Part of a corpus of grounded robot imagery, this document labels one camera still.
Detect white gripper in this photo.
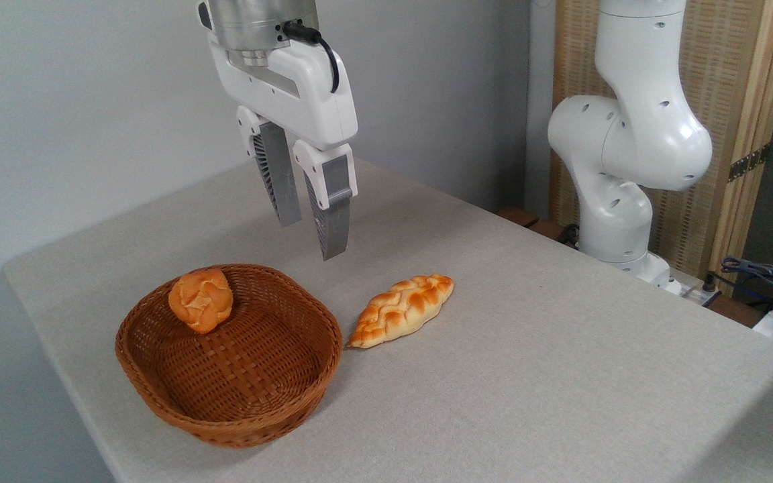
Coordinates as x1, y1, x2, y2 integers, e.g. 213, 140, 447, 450
209, 30, 359, 262

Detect braided golden bread loaf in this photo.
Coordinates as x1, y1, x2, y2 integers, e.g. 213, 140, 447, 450
348, 274, 455, 350

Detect round orange bread roll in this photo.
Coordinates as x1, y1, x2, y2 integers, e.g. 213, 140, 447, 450
168, 268, 234, 335

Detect brown woven wicker basket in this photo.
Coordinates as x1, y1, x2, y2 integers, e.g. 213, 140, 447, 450
115, 264, 344, 449

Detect brown wooden block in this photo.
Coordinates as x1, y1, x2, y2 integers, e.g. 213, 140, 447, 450
527, 219, 567, 243
497, 206, 541, 229

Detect grey fabric tablecloth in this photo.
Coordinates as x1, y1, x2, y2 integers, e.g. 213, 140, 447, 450
3, 158, 773, 483

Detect wooden woven folding screen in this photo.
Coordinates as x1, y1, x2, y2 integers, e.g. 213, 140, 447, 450
550, 0, 773, 297

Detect dark metal screen hinge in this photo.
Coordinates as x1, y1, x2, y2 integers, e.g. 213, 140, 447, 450
727, 144, 772, 184

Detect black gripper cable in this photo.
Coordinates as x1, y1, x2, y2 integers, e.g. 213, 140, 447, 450
283, 20, 341, 94

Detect blue-grey cable bundle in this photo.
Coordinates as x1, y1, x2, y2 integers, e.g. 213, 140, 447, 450
710, 256, 773, 317

